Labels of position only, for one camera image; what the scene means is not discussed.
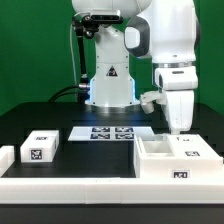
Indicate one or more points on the black camera on mount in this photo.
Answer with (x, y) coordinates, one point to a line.
(104, 17)

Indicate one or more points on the white left fence piece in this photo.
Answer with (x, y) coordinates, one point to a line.
(7, 158)

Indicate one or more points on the white cabinet body box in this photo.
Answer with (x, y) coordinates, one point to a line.
(155, 160)

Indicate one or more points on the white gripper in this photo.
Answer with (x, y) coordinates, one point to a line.
(178, 110)

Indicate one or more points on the white marker base plate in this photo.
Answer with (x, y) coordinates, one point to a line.
(110, 133)

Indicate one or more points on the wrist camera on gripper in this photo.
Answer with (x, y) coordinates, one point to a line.
(148, 99)

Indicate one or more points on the white cabinet top block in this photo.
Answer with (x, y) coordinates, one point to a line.
(40, 146)

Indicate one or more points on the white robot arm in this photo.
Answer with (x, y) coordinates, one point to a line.
(165, 31)

